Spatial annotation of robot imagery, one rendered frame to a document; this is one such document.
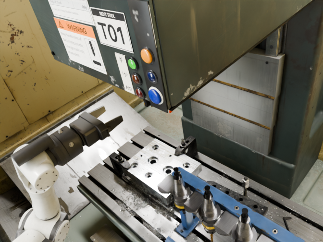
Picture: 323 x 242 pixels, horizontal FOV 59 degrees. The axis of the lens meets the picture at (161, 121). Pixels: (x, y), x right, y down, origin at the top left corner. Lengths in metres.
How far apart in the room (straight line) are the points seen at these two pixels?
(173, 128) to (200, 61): 1.58
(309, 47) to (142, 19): 0.76
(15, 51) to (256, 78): 1.26
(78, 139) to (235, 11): 0.49
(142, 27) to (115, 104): 1.65
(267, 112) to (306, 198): 0.62
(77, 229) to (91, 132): 0.97
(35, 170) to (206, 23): 0.51
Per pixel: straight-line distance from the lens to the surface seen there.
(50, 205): 0.90
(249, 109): 1.31
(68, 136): 0.78
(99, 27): 0.56
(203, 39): 0.53
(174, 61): 0.48
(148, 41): 0.46
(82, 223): 1.69
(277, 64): 1.13
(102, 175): 1.47
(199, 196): 0.89
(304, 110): 1.24
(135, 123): 2.00
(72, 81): 1.96
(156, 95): 0.50
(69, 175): 1.82
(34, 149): 0.75
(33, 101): 1.88
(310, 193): 1.74
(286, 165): 1.45
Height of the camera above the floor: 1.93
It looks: 38 degrees down
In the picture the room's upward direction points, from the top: 12 degrees counter-clockwise
